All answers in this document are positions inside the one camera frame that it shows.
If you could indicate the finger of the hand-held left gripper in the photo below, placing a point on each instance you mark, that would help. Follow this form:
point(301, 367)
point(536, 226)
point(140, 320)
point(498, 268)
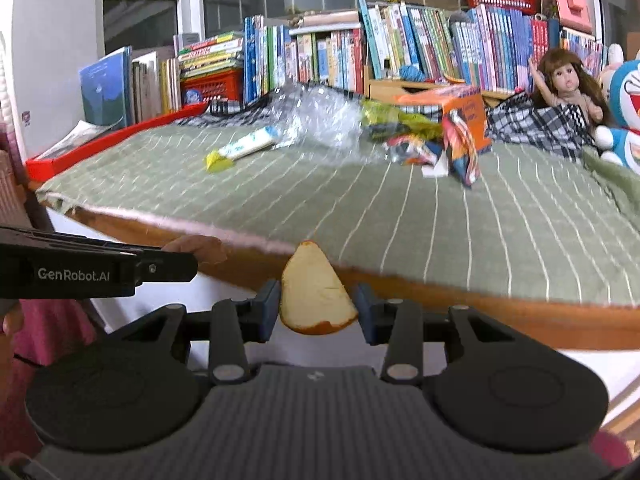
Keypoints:
point(167, 266)

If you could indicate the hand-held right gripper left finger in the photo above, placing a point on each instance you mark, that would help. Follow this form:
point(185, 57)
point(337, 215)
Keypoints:
point(267, 310)

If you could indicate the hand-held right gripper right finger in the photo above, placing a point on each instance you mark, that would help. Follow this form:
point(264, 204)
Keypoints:
point(367, 312)

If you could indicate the bread slice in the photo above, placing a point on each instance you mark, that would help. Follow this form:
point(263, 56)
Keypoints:
point(315, 295)

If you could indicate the orange carton box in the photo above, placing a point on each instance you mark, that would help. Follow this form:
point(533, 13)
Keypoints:
point(465, 115)

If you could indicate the group of thin pale books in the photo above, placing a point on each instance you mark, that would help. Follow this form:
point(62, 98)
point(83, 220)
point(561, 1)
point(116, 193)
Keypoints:
point(152, 85)

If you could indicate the stack of flat picture books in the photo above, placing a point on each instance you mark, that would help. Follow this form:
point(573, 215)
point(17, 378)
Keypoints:
point(210, 55)

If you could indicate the row of upright books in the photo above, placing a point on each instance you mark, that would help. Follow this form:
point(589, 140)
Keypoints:
point(450, 45)

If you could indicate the person's left hand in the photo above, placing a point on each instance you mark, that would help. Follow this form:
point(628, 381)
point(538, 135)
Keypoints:
point(11, 319)

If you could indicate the person's pink clothing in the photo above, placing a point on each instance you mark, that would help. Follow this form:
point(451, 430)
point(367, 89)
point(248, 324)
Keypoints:
point(50, 325)

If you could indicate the green checked blanket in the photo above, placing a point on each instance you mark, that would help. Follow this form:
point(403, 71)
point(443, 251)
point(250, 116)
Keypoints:
point(400, 210)

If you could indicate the paper magazine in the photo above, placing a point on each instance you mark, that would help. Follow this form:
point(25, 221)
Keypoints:
point(75, 140)

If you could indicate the red plastic tray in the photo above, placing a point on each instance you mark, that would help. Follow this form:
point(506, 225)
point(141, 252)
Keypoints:
point(115, 142)

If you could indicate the white blue paper bag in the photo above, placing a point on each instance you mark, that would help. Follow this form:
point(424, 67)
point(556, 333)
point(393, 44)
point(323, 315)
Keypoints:
point(250, 142)

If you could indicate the white paper scrap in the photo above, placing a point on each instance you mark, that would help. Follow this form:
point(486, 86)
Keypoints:
point(436, 170)

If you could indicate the colourful snack wrapper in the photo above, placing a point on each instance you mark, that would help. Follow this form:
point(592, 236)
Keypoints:
point(415, 150)

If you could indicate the round blue badge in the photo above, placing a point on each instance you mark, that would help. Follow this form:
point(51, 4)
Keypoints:
point(192, 96)

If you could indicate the large blue book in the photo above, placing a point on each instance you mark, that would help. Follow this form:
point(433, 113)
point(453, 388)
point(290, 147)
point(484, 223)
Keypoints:
point(105, 90)

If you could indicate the green plastic wrapper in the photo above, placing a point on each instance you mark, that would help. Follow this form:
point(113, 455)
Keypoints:
point(400, 120)

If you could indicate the clear plastic bag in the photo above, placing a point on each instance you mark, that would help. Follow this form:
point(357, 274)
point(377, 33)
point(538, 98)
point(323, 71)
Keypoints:
point(325, 120)

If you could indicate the wooden desktop shelf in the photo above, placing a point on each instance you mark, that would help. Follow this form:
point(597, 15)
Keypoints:
point(395, 91)

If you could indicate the blue yarn ball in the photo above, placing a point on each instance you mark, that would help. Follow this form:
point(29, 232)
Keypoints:
point(411, 73)

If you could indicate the black white plaid blanket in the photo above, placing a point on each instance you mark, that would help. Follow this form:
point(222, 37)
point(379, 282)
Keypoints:
point(540, 125)

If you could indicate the brown haired doll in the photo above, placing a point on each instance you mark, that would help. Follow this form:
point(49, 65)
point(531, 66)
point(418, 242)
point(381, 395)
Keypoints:
point(567, 80)

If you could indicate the blue cat plush toy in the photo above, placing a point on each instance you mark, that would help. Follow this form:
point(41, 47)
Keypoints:
point(627, 110)

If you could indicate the white rabbit plush toy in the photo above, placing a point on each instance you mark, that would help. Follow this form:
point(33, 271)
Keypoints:
point(614, 65)

